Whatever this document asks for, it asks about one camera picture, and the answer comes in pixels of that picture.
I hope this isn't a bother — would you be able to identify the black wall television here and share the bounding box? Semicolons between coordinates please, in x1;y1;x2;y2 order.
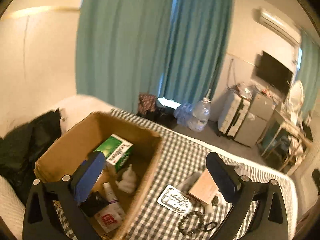
256;51;293;95

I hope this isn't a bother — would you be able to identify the red white sachet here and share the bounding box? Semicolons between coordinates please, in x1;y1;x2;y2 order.
94;205;122;233

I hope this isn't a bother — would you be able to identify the floral patterned bag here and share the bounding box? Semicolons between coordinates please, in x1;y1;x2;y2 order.
138;93;157;115

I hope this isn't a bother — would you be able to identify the white vanity desk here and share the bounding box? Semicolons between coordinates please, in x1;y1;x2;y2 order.
257;110;313;176

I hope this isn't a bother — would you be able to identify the white purple cream tube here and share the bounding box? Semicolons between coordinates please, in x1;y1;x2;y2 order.
103;182;125;220

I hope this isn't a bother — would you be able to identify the black jacket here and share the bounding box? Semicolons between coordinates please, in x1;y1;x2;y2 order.
1;110;61;205

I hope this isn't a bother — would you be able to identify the grey mini fridge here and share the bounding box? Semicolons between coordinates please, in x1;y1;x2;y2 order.
234;93;274;147

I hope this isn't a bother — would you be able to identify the black round object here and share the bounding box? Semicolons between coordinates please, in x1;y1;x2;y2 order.
80;191;108;217

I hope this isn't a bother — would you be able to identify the brown cardboard box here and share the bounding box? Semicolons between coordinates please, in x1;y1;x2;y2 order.
24;112;162;239

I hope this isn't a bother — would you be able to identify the silver blister pack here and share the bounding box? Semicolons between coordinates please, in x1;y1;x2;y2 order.
157;185;193;216

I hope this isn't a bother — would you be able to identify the tan medicine box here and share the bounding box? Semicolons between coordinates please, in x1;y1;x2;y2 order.
188;168;219;205

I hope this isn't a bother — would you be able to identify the grey checkered bed sheet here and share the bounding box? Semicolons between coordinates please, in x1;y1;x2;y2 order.
53;108;299;240

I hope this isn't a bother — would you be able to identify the oval vanity mirror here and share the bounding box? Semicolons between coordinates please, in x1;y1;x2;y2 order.
285;80;304;114

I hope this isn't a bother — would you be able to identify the white suitcase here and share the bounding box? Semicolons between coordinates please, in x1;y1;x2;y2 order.
217;91;250;138

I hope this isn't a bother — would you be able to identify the clear plastic tube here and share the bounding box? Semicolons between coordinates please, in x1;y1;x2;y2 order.
176;171;202;193

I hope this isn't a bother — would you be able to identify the teal curtain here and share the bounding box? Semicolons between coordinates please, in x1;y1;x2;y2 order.
75;0;234;113

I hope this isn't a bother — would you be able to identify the green white medicine box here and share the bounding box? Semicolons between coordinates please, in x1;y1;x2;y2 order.
94;134;133;176

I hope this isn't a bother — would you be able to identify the large water jug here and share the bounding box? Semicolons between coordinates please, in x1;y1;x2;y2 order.
188;98;211;132

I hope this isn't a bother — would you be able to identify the white air conditioner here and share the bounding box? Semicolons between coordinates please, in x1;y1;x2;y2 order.
259;9;301;46

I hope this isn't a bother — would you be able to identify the white textured pillow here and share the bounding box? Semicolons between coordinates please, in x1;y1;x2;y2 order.
0;176;25;239

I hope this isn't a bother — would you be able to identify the white plastic bottle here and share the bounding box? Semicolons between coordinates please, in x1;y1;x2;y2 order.
204;191;226;214

